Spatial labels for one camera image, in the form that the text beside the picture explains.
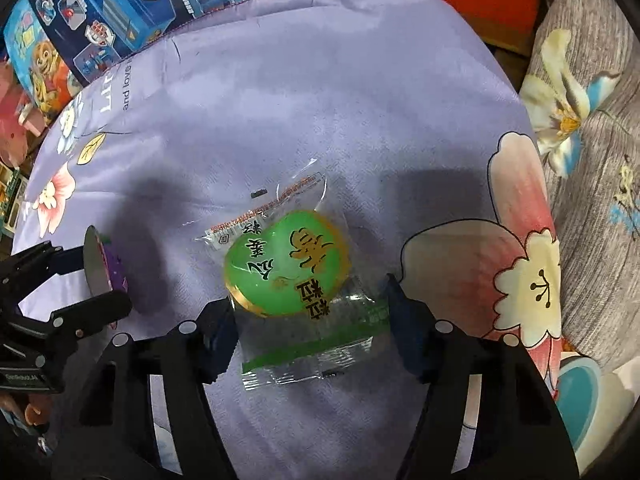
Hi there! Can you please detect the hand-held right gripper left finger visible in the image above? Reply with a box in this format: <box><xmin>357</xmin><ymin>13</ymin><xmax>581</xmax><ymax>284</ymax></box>
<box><xmin>50</xmin><ymin>297</ymin><xmax>241</xmax><ymax>480</ymax></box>

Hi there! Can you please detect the purple foil-lid jelly cup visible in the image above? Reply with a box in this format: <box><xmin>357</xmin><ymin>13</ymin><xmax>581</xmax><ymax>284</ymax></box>
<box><xmin>82</xmin><ymin>225</ymin><xmax>131</xmax><ymax>293</ymax></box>

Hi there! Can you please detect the person's left hand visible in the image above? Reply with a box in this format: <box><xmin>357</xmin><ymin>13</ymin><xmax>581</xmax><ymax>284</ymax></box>
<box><xmin>0</xmin><ymin>392</ymin><xmax>51</xmax><ymax>456</ymax></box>

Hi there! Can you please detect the grey striped floral cloth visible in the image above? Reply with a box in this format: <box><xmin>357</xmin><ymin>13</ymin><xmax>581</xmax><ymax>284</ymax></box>
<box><xmin>520</xmin><ymin>0</ymin><xmax>640</xmax><ymax>376</ymax></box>

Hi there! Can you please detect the cartoon dog toy box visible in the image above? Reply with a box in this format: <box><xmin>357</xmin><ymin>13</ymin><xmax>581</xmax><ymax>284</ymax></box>
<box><xmin>2</xmin><ymin>0</ymin><xmax>83</xmax><ymax>126</ymax></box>

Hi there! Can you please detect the pink box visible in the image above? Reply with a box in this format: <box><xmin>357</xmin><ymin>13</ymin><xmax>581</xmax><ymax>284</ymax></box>
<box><xmin>0</xmin><ymin>60</ymin><xmax>33</xmax><ymax>168</ymax></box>

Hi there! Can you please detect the red cardboard box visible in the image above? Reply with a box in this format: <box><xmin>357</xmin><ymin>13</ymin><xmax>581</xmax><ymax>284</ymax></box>
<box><xmin>430</xmin><ymin>0</ymin><xmax>543</xmax><ymax>56</ymax></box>

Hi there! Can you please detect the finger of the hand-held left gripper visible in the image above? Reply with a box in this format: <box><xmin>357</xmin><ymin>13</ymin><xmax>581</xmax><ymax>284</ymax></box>
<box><xmin>0</xmin><ymin>241</ymin><xmax>88</xmax><ymax>286</ymax></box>
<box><xmin>47</xmin><ymin>290</ymin><xmax>133</xmax><ymax>348</ymax></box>

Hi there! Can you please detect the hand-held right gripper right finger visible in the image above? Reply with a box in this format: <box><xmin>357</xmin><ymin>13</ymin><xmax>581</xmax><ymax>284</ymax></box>
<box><xmin>382</xmin><ymin>274</ymin><xmax>568</xmax><ymax>480</ymax></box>

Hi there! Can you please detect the purple floral tablecloth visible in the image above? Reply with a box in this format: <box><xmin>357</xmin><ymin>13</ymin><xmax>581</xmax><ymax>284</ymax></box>
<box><xmin>10</xmin><ymin>0</ymin><xmax>563</xmax><ymax>480</ymax></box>

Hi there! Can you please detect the blue toy box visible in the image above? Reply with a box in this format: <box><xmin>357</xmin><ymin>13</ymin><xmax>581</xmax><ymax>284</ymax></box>
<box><xmin>25</xmin><ymin>0</ymin><xmax>256</xmax><ymax>86</ymax></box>

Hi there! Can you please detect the teal plastic bucket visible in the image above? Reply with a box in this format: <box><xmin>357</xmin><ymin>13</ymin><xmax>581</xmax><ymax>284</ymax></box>
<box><xmin>555</xmin><ymin>352</ymin><xmax>603</xmax><ymax>446</ymax></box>

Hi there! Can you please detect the green candy wrapper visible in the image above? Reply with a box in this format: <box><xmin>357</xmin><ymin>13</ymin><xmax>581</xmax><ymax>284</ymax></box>
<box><xmin>192</xmin><ymin>159</ymin><xmax>391</xmax><ymax>391</ymax></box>

